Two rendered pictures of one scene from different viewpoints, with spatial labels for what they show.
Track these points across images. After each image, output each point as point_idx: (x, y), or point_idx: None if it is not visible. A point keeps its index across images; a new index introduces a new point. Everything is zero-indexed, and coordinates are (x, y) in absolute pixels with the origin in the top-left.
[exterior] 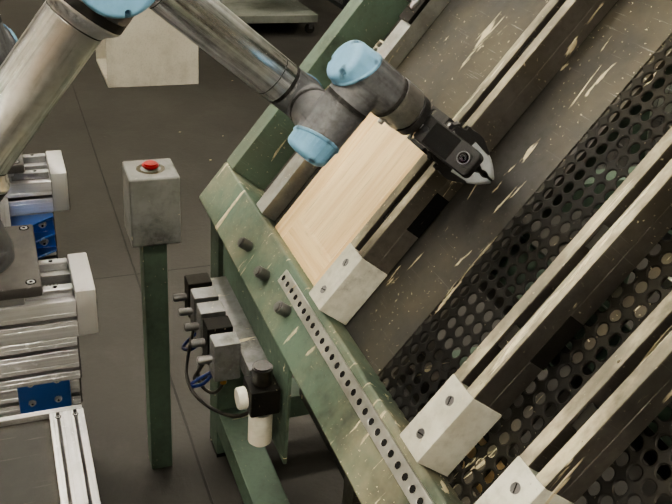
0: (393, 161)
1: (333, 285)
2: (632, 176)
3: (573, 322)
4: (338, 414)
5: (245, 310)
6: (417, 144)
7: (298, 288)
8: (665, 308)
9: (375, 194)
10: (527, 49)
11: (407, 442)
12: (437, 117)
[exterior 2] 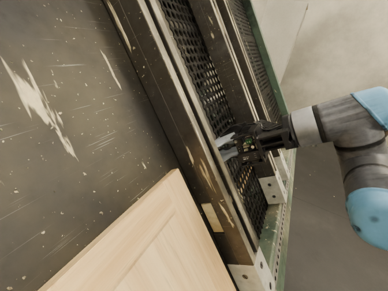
0: (173, 260)
1: (268, 273)
2: (241, 82)
3: None
4: (283, 249)
5: None
6: (267, 153)
7: None
8: (261, 101)
9: (196, 280)
10: (179, 66)
11: (286, 198)
12: (258, 131)
